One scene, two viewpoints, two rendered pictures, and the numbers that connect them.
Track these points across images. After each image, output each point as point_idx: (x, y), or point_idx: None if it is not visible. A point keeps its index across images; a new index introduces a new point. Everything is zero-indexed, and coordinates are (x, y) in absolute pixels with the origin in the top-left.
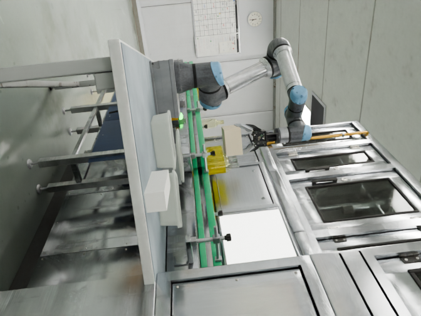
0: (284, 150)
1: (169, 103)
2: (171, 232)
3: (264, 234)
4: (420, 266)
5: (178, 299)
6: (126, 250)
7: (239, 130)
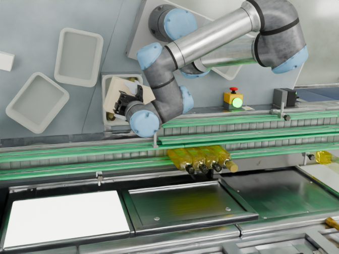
0: (323, 241)
1: (131, 40)
2: (40, 137)
3: (74, 219)
4: None
5: None
6: None
7: (114, 80)
